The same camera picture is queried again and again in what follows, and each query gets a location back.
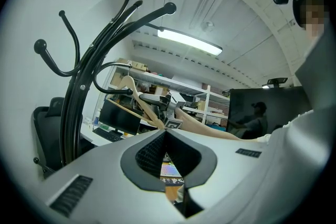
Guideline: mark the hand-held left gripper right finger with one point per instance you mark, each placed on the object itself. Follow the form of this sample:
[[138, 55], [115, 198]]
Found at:
[[236, 178]]

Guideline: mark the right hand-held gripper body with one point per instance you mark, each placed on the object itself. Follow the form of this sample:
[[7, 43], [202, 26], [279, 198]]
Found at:
[[172, 107]]

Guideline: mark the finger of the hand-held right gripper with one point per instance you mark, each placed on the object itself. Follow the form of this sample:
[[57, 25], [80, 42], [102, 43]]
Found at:
[[151, 97]]

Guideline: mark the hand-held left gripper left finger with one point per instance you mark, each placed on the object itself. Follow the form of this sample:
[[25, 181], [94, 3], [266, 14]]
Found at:
[[105, 178]]

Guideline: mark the beige wooden hanger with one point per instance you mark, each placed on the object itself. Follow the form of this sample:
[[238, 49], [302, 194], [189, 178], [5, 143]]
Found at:
[[130, 84]]

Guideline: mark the black coat rack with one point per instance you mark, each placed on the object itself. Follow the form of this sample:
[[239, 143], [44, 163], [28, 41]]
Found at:
[[69, 112]]

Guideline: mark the person's right forearm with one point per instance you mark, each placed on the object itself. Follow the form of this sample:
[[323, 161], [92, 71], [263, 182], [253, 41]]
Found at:
[[199, 124]]

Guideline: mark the white metal shelving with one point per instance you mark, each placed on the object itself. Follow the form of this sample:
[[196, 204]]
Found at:
[[189, 86]]

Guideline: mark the black computer monitor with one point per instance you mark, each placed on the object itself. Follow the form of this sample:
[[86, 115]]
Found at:
[[118, 116]]

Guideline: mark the black keyboard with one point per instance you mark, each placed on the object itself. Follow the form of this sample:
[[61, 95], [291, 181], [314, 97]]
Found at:
[[107, 134]]

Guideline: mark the white desk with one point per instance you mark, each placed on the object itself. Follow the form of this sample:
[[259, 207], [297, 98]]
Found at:
[[89, 136]]

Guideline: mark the green packet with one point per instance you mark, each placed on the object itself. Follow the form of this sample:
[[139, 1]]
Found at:
[[103, 127]]

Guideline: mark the white bottle blue base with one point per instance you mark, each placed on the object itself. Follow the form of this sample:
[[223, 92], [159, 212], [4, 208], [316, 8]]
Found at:
[[97, 118]]

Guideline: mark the long ceiling light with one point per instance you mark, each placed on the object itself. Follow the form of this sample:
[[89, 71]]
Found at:
[[189, 40]]

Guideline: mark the black mesh office chair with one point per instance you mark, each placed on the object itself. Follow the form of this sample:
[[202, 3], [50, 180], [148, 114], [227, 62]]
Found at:
[[50, 128]]

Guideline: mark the smoke detector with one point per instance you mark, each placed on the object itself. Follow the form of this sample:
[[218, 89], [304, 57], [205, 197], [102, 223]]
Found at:
[[208, 26]]

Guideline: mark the large black display panel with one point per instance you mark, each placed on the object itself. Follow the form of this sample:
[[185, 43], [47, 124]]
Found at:
[[283, 102]]

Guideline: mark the person's white shirt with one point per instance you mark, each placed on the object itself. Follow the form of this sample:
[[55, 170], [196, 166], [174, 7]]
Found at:
[[312, 73]]

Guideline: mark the person's face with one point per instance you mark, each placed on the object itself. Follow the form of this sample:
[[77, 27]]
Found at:
[[315, 18]]

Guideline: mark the black camera on display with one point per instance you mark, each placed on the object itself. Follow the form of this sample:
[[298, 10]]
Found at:
[[275, 81]]

